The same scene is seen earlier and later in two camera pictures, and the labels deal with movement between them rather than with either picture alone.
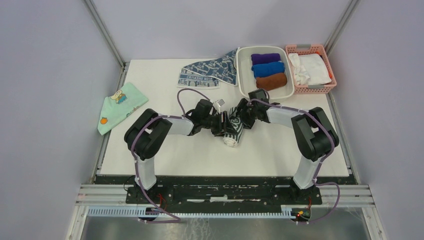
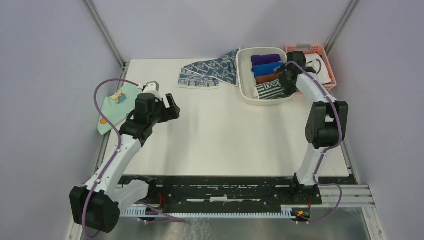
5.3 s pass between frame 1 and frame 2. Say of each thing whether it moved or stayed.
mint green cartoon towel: stayed
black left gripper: moved
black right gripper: moved
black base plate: stayed
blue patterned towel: stayed
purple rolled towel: stayed
